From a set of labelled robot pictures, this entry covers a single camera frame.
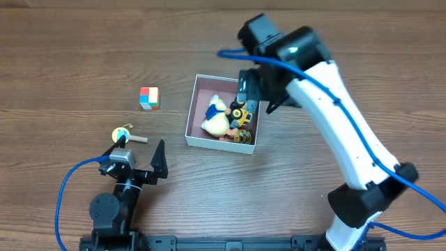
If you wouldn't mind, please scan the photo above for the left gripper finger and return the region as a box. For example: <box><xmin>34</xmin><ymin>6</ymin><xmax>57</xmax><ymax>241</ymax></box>
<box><xmin>151</xmin><ymin>139</ymin><xmax>169</xmax><ymax>178</ymax></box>
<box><xmin>102</xmin><ymin>136</ymin><xmax>126</xmax><ymax>156</ymax></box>

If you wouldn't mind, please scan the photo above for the yellow disc wooden handle toy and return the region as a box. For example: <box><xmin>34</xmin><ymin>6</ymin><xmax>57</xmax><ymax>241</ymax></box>
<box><xmin>111</xmin><ymin>123</ymin><xmax>148</xmax><ymax>144</ymax></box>

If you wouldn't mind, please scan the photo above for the yellow blue toy truck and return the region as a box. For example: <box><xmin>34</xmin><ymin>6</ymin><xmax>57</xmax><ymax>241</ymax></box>
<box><xmin>227</xmin><ymin>98</ymin><xmax>259</xmax><ymax>128</ymax></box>

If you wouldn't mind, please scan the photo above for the multicoloured puzzle cube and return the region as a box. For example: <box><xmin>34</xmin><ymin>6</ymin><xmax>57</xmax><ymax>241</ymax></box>
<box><xmin>139</xmin><ymin>87</ymin><xmax>160</xmax><ymax>110</ymax></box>

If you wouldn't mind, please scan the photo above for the round gold coin toy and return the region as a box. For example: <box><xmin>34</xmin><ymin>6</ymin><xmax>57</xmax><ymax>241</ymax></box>
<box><xmin>233</xmin><ymin>130</ymin><xmax>252</xmax><ymax>144</ymax></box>

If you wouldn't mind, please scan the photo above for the yellow plush duck blue scarf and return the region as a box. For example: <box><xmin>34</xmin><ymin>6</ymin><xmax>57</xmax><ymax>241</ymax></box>
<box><xmin>201</xmin><ymin>95</ymin><xmax>238</xmax><ymax>142</ymax></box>

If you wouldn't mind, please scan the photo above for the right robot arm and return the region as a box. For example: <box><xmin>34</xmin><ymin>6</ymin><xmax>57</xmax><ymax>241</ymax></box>
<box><xmin>238</xmin><ymin>14</ymin><xmax>419</xmax><ymax>250</ymax></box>

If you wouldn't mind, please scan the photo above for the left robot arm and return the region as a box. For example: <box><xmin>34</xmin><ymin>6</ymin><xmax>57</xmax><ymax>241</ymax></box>
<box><xmin>79</xmin><ymin>138</ymin><xmax>168</xmax><ymax>251</ymax></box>

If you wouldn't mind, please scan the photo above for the white box maroon interior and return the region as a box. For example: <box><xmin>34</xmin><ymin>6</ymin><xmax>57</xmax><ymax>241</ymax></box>
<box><xmin>185</xmin><ymin>75</ymin><xmax>259</xmax><ymax>154</ymax></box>

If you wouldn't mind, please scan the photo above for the left blue cable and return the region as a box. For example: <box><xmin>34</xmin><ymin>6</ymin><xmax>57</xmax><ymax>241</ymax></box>
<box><xmin>54</xmin><ymin>155</ymin><xmax>112</xmax><ymax>251</ymax></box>

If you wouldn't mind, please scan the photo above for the blue cable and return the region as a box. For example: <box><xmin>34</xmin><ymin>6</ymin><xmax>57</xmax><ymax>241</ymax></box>
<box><xmin>54</xmin><ymin>155</ymin><xmax>112</xmax><ymax>251</ymax></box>
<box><xmin>217</xmin><ymin>48</ymin><xmax>446</xmax><ymax>251</ymax></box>

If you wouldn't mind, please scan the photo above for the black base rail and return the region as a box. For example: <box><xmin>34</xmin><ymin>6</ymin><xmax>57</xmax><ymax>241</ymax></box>
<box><xmin>79</xmin><ymin>235</ymin><xmax>387</xmax><ymax>251</ymax></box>

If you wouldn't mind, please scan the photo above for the right blue cable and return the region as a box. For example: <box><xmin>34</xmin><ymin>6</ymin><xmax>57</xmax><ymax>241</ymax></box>
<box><xmin>217</xmin><ymin>48</ymin><xmax>446</xmax><ymax>251</ymax></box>

